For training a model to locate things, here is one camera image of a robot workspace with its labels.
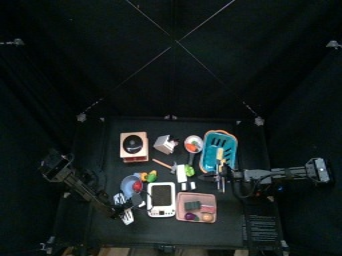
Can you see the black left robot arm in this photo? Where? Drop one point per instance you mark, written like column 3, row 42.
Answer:
column 73, row 181

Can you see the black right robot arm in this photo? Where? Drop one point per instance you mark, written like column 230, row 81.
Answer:
column 285, row 173

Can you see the blue toy bowl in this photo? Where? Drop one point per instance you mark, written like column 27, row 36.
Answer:
column 128, row 186

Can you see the dark seaweed sushi piece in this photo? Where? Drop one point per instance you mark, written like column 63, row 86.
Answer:
column 192, row 205

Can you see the pink red sushi piece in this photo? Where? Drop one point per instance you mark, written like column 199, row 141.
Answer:
column 207, row 209

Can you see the orange toy carrot piece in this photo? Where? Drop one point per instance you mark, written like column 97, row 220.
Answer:
column 191, row 147

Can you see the silver toy utensil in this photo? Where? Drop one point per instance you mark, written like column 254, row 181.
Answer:
column 216, row 184
column 223, row 186

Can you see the small white toy block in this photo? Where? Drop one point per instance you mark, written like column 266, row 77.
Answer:
column 192, row 185
column 183, row 186

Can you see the green toy lime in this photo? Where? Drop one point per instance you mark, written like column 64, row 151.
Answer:
column 190, row 171

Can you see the red toy tomato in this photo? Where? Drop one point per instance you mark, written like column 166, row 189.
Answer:
column 138, row 186

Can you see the yellow toy brush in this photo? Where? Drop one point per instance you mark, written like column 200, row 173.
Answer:
column 219, row 154

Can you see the blue dish rack basket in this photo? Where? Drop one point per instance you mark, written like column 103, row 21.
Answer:
column 218, row 153

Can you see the white toy cleaver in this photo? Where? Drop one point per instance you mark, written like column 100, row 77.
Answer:
column 179, row 173

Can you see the orange yellow toy fruit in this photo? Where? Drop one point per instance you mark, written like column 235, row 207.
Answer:
column 143, row 176

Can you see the pink plastic tray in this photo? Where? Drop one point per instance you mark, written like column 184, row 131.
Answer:
column 196, row 207

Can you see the white toy tablet dark screen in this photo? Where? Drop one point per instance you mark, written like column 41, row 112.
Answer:
column 160, row 199

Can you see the small toy frying pan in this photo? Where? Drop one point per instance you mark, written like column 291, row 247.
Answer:
column 192, row 145

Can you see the green yellow toy fruit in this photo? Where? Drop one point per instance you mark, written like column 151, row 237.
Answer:
column 152, row 176

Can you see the wooden toy spatula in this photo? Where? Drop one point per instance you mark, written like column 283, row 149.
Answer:
column 163, row 164

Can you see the orange toy fruit ball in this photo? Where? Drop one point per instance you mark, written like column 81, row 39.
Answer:
column 207, row 217

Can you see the purple toy eggplant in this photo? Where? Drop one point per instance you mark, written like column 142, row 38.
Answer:
column 191, row 216

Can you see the small white carton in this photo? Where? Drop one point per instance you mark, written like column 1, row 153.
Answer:
column 164, row 144

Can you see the pink toy stove black burner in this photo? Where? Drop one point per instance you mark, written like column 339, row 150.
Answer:
column 134, row 146

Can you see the printed label sticker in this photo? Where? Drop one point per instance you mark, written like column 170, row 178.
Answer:
column 262, row 228

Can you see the grey frame corner bracket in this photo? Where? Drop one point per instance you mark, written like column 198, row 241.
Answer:
column 81, row 116
column 333, row 44
column 259, row 120
column 16, row 42
column 170, row 117

